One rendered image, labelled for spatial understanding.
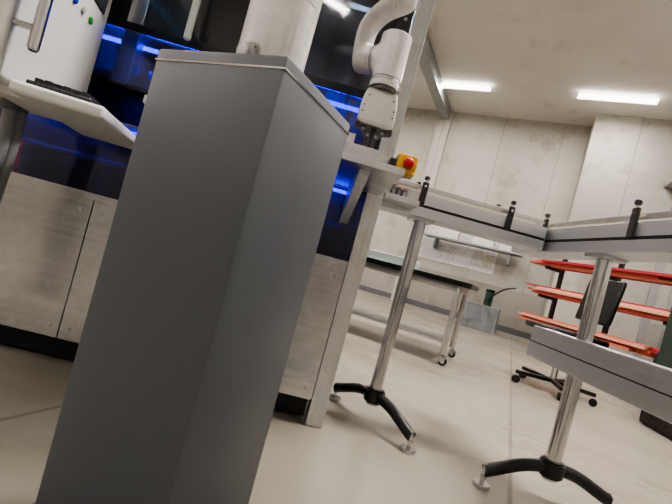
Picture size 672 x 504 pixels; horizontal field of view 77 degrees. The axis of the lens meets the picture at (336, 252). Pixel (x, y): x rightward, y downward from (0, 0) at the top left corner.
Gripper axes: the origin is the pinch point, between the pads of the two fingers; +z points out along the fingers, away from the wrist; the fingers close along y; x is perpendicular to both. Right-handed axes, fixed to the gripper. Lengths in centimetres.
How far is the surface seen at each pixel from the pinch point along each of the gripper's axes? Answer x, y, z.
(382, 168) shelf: 4.6, -4.8, 5.9
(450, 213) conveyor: -46, -41, 4
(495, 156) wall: -807, -339, -275
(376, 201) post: -35.4, -10.5, 8.7
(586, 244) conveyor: -23, -82, 6
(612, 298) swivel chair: -203, -232, 8
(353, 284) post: -35, -10, 40
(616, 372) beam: 2, -84, 43
